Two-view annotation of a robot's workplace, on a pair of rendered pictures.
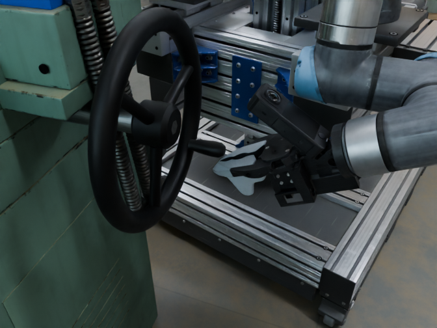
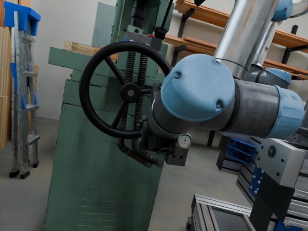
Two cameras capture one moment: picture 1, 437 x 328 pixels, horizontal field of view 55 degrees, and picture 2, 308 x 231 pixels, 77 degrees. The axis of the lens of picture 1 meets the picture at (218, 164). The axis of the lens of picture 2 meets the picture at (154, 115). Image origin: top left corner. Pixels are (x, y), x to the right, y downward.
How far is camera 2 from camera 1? 0.57 m
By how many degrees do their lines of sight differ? 59
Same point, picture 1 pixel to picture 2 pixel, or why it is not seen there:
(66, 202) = not seen: hidden behind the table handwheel
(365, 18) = (223, 53)
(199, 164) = (232, 225)
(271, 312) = not seen: outside the picture
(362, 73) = not seen: hidden behind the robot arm
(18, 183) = (100, 104)
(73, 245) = (107, 152)
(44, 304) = (81, 158)
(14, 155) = (104, 94)
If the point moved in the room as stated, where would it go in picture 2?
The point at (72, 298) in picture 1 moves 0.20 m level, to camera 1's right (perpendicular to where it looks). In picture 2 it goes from (93, 173) to (108, 205)
